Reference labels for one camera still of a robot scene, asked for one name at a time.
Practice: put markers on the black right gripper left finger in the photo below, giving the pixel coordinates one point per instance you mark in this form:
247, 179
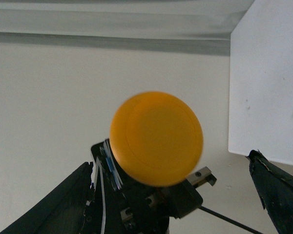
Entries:
62, 210

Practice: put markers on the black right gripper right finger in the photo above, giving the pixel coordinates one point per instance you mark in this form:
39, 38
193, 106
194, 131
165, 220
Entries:
275, 189

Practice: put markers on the yellow mushroom push button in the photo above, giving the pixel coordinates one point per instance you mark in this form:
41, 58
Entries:
144, 173

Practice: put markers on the white pleated curtain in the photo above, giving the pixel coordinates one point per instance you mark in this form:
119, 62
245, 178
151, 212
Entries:
178, 26

